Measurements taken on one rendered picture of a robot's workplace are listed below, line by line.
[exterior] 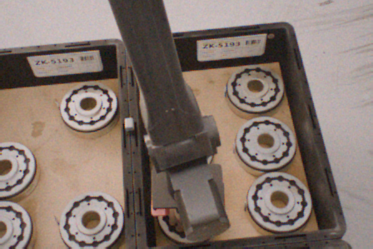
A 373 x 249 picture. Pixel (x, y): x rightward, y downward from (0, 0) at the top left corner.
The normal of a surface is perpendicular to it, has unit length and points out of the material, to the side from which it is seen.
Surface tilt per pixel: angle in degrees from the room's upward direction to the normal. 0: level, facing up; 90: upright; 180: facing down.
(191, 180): 6
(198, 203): 9
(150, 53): 81
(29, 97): 0
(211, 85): 0
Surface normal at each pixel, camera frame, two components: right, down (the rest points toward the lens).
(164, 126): 0.26, 0.72
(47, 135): -0.03, -0.53
